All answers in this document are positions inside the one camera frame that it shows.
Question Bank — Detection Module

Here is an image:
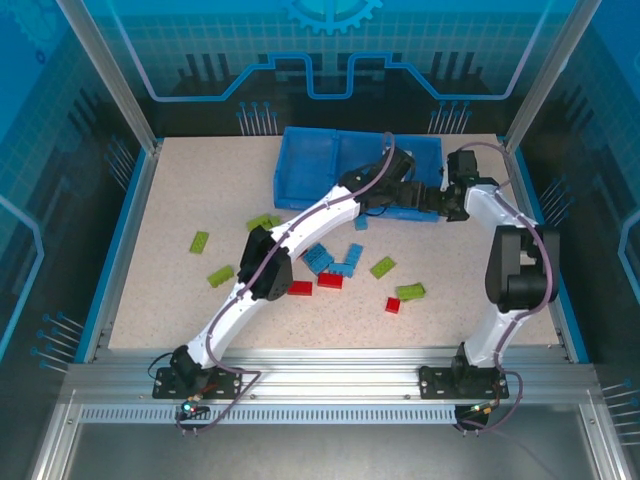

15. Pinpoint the blue three-compartment plastic bin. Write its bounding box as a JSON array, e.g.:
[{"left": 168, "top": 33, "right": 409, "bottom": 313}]
[{"left": 272, "top": 125, "right": 448, "bottom": 225}]

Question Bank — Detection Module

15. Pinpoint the small connector with green light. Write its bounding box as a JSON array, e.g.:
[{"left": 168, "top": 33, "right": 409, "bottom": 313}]
[
  {"left": 180, "top": 397, "right": 211, "bottom": 421},
  {"left": 457, "top": 399, "right": 501, "bottom": 419}
]

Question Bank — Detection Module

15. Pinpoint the grey metal sheet shelf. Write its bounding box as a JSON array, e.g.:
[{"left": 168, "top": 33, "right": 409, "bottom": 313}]
[{"left": 59, "top": 422, "right": 604, "bottom": 480}]

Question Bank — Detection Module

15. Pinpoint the aluminium upright post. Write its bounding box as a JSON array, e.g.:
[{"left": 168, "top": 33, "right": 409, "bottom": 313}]
[
  {"left": 54, "top": 0, "right": 165, "bottom": 156},
  {"left": 501, "top": 0, "right": 599, "bottom": 154}
]

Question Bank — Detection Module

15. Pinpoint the aluminium table side rail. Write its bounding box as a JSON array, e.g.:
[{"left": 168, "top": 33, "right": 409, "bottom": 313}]
[
  {"left": 74, "top": 139, "right": 164, "bottom": 364},
  {"left": 499, "top": 137, "right": 591, "bottom": 364}
]

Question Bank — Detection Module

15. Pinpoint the aluminium front frame rail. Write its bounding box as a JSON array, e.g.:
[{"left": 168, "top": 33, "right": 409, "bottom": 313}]
[{"left": 62, "top": 347, "right": 599, "bottom": 406}]

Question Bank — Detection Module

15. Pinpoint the aluminium frame rail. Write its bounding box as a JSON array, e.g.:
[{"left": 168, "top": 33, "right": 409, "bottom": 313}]
[
  {"left": 579, "top": 399, "right": 631, "bottom": 480},
  {"left": 62, "top": 347, "right": 599, "bottom": 406},
  {"left": 29, "top": 399, "right": 84, "bottom": 480}
]

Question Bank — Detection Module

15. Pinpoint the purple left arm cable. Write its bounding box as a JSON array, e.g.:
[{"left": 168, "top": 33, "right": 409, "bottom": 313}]
[{"left": 174, "top": 132, "right": 396, "bottom": 437}]

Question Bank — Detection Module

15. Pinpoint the slotted grey cable duct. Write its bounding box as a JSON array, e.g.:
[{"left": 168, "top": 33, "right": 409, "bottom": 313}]
[{"left": 78, "top": 404, "right": 460, "bottom": 426}]

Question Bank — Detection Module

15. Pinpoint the aluminium lower frame rail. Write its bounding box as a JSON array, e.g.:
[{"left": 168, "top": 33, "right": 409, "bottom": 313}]
[
  {"left": 579, "top": 399, "right": 631, "bottom": 480},
  {"left": 29, "top": 399, "right": 84, "bottom": 480}
]

